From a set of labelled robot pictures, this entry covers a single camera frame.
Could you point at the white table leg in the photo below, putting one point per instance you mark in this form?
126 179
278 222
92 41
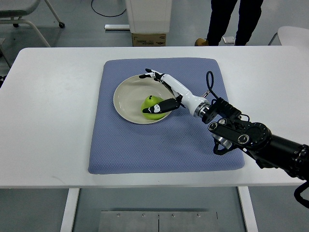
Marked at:
247 209
70 210

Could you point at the blue textured mat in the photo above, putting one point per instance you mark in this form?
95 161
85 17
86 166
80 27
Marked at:
177 143

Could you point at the cardboard box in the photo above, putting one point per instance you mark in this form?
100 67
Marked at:
148 40

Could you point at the left white table leg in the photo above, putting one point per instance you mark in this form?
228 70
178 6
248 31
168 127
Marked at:
70 210

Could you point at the right white table leg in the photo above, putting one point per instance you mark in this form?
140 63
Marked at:
247 209

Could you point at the green pear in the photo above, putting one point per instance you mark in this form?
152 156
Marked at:
150 106

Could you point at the white rolling chair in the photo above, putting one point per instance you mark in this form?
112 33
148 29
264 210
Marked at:
12 12

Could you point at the aluminium rail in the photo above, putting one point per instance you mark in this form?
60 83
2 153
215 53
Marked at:
117 27

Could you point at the white chair right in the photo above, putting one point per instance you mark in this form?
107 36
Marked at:
292 36

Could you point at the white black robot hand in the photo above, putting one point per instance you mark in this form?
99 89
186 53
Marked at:
196 105

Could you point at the person in dark trousers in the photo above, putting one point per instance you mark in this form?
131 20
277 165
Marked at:
221 11

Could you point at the beige round plate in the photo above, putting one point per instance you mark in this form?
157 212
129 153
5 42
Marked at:
135 92

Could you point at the metal floor plate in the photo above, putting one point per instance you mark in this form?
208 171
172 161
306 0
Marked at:
154 221

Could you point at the small grey floor plate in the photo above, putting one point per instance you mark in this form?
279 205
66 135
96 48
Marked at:
228 39

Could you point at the white cabinet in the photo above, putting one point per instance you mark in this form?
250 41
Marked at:
149 16

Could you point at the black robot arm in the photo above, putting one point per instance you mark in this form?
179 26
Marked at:
257 141

